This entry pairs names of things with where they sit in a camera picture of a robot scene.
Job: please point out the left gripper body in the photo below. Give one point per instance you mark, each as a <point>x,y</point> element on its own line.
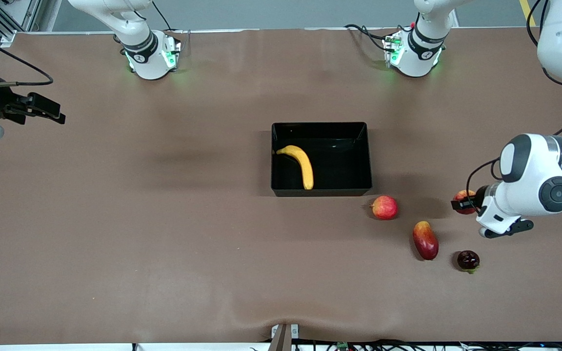
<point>479,196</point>

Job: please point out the red apple with yellow patch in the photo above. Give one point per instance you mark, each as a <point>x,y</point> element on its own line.
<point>464,194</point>

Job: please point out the black plastic box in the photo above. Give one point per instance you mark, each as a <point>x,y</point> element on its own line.
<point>339,165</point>

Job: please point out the yellow banana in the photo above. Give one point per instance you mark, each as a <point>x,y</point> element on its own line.
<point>303,163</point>

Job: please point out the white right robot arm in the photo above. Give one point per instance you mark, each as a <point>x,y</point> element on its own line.
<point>151,68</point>

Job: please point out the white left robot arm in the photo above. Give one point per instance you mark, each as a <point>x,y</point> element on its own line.
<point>530,175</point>

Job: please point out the dark purple mangosteen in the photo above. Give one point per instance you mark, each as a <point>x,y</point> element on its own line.
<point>468,260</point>

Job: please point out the red yellow mango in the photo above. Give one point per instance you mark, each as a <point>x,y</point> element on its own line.
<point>426,241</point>

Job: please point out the round red apple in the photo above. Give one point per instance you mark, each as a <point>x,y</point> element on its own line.
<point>385,208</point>

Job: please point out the fabric table cover mat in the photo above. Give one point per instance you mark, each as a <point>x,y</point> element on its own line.
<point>164,219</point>

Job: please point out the small green connector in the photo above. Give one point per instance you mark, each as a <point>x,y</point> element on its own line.
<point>342,345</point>

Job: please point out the aluminium frame profile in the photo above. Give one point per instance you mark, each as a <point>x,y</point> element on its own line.
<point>17,14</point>

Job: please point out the metal table clamp bracket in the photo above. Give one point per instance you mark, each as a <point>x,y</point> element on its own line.
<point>283,341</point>

